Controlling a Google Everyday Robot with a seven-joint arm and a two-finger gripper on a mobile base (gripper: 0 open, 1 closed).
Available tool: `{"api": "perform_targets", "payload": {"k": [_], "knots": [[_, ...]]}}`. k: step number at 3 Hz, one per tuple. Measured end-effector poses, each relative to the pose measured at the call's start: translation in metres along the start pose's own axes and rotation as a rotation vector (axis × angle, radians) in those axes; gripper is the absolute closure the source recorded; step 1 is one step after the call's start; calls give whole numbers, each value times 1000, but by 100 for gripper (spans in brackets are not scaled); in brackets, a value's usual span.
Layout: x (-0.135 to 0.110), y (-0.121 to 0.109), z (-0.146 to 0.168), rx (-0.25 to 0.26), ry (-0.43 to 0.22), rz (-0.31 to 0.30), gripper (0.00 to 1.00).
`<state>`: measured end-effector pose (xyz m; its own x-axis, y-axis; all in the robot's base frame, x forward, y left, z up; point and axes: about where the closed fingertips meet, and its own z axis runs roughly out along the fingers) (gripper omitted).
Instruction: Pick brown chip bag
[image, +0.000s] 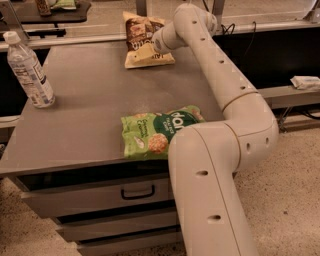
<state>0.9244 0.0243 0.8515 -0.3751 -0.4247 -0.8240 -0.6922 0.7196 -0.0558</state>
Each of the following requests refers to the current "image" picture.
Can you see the brown chip bag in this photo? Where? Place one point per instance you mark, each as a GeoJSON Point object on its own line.
{"type": "Point", "coordinates": [139, 33]}

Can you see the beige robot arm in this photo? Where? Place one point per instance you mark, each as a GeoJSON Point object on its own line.
{"type": "Point", "coordinates": [204, 157]}

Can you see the green dang chip bag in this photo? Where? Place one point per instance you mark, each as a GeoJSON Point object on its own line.
{"type": "Point", "coordinates": [147, 136]}

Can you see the grey drawer cabinet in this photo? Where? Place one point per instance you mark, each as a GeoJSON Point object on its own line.
{"type": "Point", "coordinates": [68, 159]}

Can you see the clear plastic water bottle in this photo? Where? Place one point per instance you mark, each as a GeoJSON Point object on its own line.
{"type": "Point", "coordinates": [28, 71]}

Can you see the black background table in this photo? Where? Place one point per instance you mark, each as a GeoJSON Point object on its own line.
{"type": "Point", "coordinates": [28, 13]}

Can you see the black drawer handle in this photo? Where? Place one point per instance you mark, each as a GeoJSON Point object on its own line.
{"type": "Point", "coordinates": [138, 194]}

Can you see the white packet on rail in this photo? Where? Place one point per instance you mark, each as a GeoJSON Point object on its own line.
{"type": "Point", "coordinates": [306, 82]}

